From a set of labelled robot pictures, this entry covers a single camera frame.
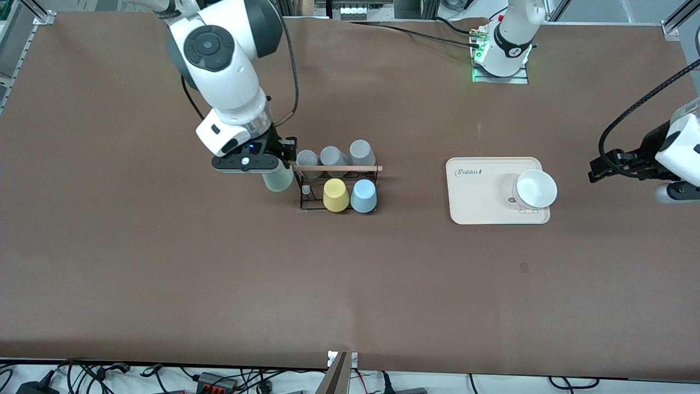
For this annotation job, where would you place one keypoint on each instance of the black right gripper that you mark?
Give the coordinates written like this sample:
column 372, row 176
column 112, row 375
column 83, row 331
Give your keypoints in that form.
column 273, row 143

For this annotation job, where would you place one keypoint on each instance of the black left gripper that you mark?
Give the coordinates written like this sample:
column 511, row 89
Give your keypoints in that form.
column 648, row 149

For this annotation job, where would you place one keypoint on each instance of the pale green cup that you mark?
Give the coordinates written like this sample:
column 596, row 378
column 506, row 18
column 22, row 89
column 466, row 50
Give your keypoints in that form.
column 279, row 181

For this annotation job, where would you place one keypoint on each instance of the light blue cup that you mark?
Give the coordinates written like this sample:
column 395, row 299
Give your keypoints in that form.
column 363, row 198

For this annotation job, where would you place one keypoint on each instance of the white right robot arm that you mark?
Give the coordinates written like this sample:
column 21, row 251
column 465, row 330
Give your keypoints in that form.
column 219, row 60

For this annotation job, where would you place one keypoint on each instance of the grey cup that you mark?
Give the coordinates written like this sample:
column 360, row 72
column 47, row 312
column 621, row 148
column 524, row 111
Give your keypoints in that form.
column 332, row 156
column 361, row 152
column 308, row 158

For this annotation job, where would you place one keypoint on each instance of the yellow cup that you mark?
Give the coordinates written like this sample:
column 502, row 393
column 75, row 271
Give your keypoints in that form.
column 336, row 197

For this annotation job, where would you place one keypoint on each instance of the white bowl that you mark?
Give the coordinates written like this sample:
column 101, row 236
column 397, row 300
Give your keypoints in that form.
column 537, row 189

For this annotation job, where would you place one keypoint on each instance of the beige rabbit print tray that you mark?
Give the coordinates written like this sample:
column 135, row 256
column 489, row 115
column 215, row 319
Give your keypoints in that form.
column 476, row 197

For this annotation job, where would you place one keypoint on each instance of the grey terminal block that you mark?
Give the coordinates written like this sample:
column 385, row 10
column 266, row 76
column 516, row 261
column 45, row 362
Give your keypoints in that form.
column 361, row 12

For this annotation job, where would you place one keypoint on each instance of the black power strip orange switches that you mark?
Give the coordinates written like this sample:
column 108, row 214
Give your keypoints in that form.
column 216, row 381

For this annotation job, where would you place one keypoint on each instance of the black power adapter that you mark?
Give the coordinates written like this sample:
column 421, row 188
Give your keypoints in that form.
column 35, row 387

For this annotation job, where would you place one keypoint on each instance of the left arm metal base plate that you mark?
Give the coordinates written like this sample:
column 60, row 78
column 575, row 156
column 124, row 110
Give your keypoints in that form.
column 500, row 79

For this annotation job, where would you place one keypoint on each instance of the metal table corner bracket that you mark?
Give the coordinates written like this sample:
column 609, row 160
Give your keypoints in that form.
column 670, row 28
column 44, row 18

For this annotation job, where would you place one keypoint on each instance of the white mount bracket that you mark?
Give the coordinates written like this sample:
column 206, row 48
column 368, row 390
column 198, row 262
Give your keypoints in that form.
column 354, row 359

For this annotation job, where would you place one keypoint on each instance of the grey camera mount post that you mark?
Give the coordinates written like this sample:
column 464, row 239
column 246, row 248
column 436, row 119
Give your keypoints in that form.
column 334, row 377

